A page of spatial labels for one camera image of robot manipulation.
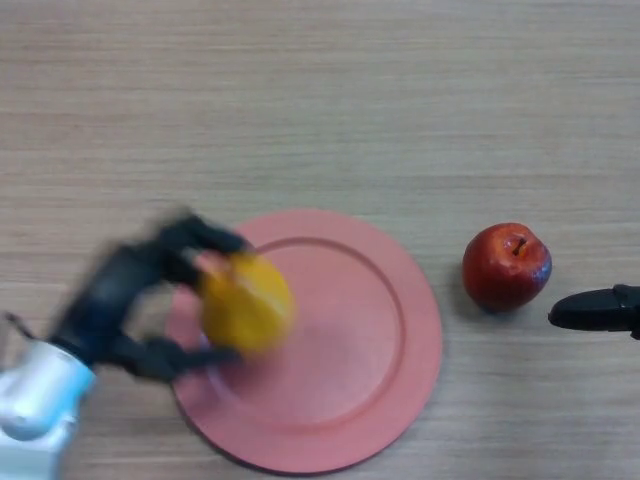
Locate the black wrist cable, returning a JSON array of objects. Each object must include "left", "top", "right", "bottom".
[{"left": 2, "top": 312, "right": 37, "bottom": 342}]

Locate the pink round plate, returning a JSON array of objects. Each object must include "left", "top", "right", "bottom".
[{"left": 164, "top": 209, "right": 444, "bottom": 474}]

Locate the yellow pear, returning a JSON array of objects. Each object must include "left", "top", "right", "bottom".
[{"left": 199, "top": 252, "right": 297, "bottom": 357}]

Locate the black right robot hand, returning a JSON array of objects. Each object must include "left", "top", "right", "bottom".
[{"left": 548, "top": 284, "right": 640, "bottom": 342}]

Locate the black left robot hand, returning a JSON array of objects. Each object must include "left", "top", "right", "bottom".
[{"left": 49, "top": 212, "right": 251, "bottom": 384}]

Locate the red apple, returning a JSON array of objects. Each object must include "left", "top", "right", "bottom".
[{"left": 462, "top": 223, "right": 553, "bottom": 313}]

